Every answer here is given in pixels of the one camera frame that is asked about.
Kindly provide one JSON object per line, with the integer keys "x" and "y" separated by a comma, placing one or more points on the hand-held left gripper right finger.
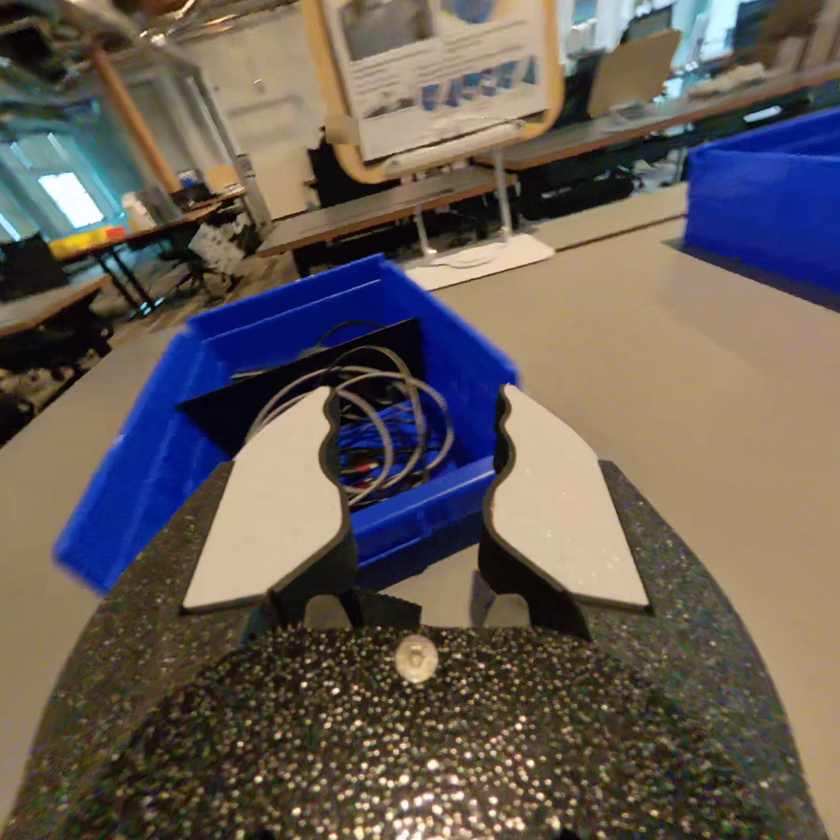
{"x": 564, "y": 525}

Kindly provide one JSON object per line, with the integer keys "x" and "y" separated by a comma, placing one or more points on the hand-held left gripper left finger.
{"x": 275, "y": 518}

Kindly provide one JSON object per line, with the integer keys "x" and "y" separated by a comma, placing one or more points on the blue bin with divider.
{"x": 151, "y": 472}

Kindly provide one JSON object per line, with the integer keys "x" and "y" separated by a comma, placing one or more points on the blue plastic bin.
{"x": 761, "y": 210}

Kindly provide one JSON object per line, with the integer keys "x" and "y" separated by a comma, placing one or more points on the black bin divider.
{"x": 216, "y": 413}

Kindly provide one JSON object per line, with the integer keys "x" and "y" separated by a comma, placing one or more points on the printed paper sign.
{"x": 216, "y": 246}

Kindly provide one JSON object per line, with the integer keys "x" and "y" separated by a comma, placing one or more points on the wooden office table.
{"x": 361, "y": 210}
{"x": 590, "y": 134}
{"x": 164, "y": 223}
{"x": 39, "y": 302}

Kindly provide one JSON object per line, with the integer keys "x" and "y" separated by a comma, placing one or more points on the yellow plastic bin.
{"x": 79, "y": 246}

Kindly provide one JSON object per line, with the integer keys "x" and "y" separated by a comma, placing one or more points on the black office chair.
{"x": 26, "y": 269}

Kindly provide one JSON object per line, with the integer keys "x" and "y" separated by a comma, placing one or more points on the wooden display board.
{"x": 321, "y": 79}

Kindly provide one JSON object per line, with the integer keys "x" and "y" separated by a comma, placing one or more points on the tan board on stand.
{"x": 630, "y": 72}

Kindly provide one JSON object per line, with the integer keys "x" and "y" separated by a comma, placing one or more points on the wooden support post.
{"x": 131, "y": 118}

